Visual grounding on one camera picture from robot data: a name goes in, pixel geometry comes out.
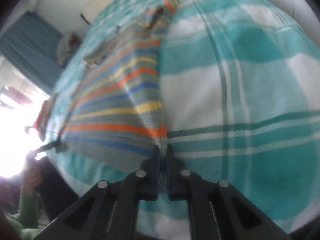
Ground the striped knit sweater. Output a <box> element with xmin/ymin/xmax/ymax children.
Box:
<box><xmin>60</xmin><ymin>0</ymin><xmax>178</xmax><ymax>172</ymax></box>

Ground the pile of clothes on nightstand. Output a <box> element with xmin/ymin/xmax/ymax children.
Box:
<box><xmin>56</xmin><ymin>32</ymin><xmax>81</xmax><ymax>68</ymax></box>

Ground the blue curtain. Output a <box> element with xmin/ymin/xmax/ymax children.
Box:
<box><xmin>1</xmin><ymin>11</ymin><xmax>63</xmax><ymax>94</ymax></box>

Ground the teal white plaid bedspread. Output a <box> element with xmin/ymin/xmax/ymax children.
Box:
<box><xmin>45</xmin><ymin>0</ymin><xmax>319</xmax><ymax>239</ymax></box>

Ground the white wardrobe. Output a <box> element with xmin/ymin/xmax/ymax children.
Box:
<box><xmin>233</xmin><ymin>0</ymin><xmax>320</xmax><ymax>34</ymax></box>

